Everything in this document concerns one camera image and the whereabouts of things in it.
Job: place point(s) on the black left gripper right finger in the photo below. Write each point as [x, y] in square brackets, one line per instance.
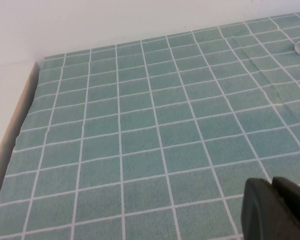
[295, 200]

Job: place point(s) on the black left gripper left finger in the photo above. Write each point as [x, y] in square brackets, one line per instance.
[260, 215]

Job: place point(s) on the green white grid tablecloth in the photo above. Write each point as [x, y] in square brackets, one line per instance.
[152, 137]

